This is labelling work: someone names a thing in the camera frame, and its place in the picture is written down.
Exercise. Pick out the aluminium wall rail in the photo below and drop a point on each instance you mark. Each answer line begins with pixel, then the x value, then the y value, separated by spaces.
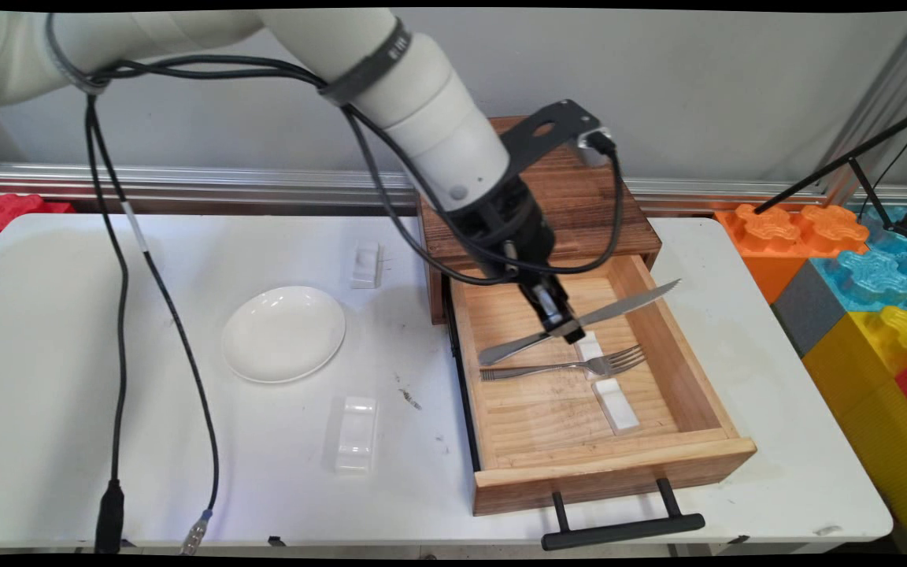
pixel 264 183

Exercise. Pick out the dark brown wooden cabinet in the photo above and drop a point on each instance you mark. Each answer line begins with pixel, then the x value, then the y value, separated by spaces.
pixel 603 213

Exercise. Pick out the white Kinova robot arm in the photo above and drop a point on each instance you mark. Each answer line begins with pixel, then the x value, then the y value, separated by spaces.
pixel 422 110

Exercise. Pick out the black tripod stand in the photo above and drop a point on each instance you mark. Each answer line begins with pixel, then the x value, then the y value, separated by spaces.
pixel 855 161

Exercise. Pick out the blue foam block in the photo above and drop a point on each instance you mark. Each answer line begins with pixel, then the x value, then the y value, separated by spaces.
pixel 871 276

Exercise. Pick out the silver fork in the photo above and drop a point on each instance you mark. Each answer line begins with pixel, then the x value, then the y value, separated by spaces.
pixel 532 368

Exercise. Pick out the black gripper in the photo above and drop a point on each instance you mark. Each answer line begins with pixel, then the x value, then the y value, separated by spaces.
pixel 516 232

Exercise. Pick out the silver table knife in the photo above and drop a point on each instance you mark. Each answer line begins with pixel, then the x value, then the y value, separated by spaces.
pixel 627 303

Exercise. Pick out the light wooden drawer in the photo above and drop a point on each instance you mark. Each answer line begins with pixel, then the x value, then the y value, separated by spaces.
pixel 548 425

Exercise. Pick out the red knobbed foam block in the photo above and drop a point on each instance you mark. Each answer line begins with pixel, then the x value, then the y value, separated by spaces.
pixel 9 213

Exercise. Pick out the yellow foam block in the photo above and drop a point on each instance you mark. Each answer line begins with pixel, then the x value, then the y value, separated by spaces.
pixel 871 394

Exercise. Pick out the orange foam block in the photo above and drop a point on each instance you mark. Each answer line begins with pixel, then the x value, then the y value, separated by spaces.
pixel 776 236

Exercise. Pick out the long white cutlery rest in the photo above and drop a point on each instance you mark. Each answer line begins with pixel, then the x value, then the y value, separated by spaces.
pixel 620 403

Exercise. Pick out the large white cutlery rest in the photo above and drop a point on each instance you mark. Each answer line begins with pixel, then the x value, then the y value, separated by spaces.
pixel 357 433

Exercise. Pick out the small white cutlery rest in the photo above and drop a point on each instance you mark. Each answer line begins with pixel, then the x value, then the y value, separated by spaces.
pixel 365 264

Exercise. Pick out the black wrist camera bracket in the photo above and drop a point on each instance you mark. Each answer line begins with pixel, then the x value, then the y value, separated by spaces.
pixel 552 130

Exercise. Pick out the grey foam block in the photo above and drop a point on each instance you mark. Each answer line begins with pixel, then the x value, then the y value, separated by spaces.
pixel 808 311

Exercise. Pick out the black table edge clip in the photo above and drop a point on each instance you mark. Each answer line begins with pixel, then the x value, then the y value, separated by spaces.
pixel 278 540
pixel 739 539

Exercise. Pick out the white round plate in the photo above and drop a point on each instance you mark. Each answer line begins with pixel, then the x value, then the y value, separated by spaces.
pixel 284 333

